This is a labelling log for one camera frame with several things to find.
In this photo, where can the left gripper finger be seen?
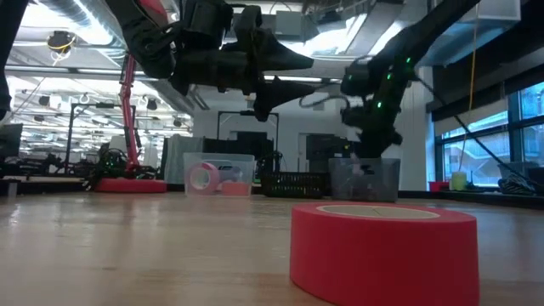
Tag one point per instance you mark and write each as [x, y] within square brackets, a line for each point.
[276, 93]
[276, 55]

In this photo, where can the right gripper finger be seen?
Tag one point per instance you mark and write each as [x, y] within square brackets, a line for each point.
[366, 146]
[389, 142]

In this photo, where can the orange tape roll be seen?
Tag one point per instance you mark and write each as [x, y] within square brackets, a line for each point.
[234, 189]

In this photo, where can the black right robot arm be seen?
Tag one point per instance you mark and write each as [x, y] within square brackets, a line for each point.
[425, 34]

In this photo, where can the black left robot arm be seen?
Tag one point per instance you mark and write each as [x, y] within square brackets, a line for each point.
[144, 38]

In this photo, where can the red tape roll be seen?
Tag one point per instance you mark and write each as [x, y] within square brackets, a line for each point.
[382, 255]

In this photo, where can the ceiling light strip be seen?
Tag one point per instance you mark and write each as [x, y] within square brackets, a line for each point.
[297, 79]

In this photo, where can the grey translucent bin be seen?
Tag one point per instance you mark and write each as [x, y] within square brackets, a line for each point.
[387, 178]

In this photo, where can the black cabinet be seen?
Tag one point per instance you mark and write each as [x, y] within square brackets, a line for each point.
[323, 149]
[238, 144]

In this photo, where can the clear plastic bin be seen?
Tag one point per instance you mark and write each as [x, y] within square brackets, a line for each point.
[246, 166]

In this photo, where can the light green cup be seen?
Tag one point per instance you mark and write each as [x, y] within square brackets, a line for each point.
[458, 181]

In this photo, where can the black slotted basket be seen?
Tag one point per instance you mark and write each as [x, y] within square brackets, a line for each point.
[293, 185]

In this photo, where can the large window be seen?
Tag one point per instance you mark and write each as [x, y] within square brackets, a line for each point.
[476, 157]

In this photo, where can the red desk lamp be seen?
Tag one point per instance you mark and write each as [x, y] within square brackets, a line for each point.
[129, 106]

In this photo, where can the black office desk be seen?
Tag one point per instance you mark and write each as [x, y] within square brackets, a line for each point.
[467, 194]

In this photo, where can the grey cloth cover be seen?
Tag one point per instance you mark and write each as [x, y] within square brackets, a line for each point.
[178, 159]

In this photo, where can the striped bag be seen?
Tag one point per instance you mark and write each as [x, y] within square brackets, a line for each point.
[514, 185]

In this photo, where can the black equipment pile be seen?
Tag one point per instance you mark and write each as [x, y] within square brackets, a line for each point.
[110, 163]

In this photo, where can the black pipe stand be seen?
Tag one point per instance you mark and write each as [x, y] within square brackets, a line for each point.
[70, 136]

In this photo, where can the person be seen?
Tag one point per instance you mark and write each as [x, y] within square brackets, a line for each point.
[8, 42]

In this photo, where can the black monitor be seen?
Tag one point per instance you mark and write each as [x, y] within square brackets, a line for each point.
[10, 140]

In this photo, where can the grey ceiling duct box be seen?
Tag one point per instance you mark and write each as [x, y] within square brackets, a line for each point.
[295, 25]

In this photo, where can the black pipe frame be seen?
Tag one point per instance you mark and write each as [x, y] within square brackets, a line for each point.
[277, 140]

